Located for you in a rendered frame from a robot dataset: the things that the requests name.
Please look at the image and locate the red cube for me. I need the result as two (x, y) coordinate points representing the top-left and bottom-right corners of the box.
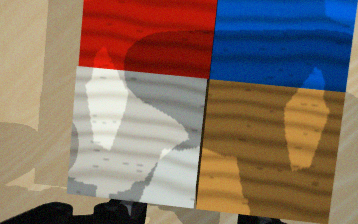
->
(78, 0), (217, 81)

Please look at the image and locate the white cube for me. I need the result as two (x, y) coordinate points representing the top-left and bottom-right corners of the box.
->
(67, 66), (207, 208)

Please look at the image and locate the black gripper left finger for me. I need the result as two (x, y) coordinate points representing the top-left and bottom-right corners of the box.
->
(0, 199), (147, 224)

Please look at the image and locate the brown wood-grain cube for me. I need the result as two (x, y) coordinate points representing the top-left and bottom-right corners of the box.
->
(196, 79), (346, 224)

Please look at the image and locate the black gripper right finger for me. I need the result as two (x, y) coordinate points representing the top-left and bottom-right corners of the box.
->
(237, 214), (287, 224)

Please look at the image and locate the blue cube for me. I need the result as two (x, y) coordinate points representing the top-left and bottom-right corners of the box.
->
(208, 0), (358, 92)

